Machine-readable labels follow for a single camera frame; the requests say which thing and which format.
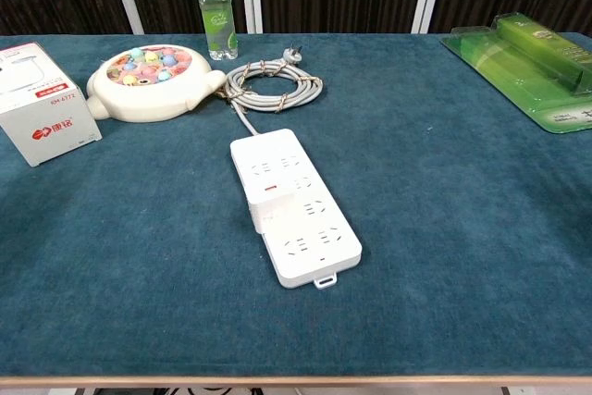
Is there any clear bottle with green label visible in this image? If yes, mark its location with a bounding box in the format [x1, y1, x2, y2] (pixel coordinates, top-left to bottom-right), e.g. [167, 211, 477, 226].
[198, 0, 240, 62]

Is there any green blister pack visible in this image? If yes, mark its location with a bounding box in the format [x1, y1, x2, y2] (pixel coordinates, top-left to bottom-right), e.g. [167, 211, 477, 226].
[439, 11, 592, 135]

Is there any white plug adapter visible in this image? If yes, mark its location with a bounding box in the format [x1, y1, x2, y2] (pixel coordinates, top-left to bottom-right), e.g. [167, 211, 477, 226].
[247, 180, 306, 234]

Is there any white power strip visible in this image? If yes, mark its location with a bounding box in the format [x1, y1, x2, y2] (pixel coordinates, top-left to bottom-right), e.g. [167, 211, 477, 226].
[229, 128, 364, 290]

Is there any teal table cloth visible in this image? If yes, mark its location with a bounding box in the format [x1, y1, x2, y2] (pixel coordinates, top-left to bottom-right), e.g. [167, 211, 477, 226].
[0, 32, 592, 378]

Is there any cream fishing game toy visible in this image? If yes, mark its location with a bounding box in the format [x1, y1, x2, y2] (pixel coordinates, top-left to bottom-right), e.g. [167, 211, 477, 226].
[86, 44, 228, 124]

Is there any white carton with red logo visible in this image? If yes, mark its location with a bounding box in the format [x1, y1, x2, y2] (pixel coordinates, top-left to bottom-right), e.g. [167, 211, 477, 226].
[0, 42, 103, 167]

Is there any grey coiled power cable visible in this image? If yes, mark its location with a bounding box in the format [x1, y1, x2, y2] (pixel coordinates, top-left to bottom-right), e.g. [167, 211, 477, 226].
[216, 46, 325, 137]

